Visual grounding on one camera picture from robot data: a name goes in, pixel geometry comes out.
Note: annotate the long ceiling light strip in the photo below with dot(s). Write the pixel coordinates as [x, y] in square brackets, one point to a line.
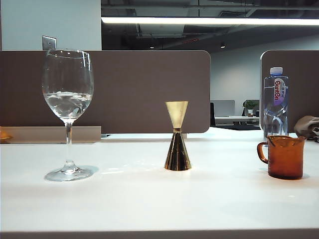
[199, 20]

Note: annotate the grey background desk screen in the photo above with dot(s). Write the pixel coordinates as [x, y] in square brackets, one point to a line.
[222, 108]

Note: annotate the small potted green plant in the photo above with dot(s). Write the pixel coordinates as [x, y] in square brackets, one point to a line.
[251, 105]

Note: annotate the beige low desk panel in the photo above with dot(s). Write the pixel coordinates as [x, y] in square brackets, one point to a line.
[37, 134]

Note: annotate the white background desk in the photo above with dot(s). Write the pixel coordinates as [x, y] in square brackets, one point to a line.
[231, 120]

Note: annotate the small amber measuring cup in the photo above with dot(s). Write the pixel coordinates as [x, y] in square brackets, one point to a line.
[285, 159]

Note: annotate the gold double-cone jigger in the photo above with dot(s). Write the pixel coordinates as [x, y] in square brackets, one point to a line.
[177, 156]

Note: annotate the brown desk partition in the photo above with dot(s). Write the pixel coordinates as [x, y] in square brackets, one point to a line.
[129, 89]
[302, 82]

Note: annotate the clear wine glass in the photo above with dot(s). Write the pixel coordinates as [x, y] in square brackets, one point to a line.
[67, 104]

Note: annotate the clear plastic water bottle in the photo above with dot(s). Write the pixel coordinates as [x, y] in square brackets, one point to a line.
[275, 112]

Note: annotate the brown cloth bag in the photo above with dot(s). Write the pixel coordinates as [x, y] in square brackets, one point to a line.
[306, 125]

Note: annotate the silver wall switch plate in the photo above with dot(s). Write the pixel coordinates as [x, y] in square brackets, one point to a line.
[48, 42]

